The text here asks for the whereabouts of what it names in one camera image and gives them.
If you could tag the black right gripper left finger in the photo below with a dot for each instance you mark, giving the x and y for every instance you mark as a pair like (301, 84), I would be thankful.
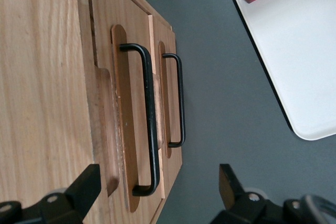
(84, 190)

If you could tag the white rectangular tray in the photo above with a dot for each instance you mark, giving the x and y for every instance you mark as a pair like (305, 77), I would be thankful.
(302, 64)

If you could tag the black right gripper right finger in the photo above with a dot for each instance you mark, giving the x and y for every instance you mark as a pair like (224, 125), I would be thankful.
(231, 197)

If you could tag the light wooden board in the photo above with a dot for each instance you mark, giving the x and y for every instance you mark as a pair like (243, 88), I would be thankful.
(39, 77)

